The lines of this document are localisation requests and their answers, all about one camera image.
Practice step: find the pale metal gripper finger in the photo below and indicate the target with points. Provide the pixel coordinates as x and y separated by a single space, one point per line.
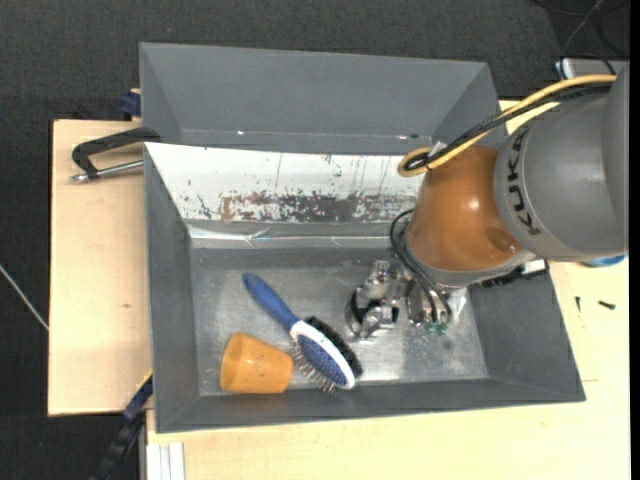
372 324
351 313

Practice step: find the orange plastic cup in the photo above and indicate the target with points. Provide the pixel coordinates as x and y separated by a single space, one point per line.
255 365

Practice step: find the blue and white hairbrush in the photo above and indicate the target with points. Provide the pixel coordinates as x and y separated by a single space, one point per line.
320 350

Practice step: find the grey metal bin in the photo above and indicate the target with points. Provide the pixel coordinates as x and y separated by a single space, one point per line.
300 93

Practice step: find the pale wood board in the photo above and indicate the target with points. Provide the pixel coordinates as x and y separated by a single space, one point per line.
95 268

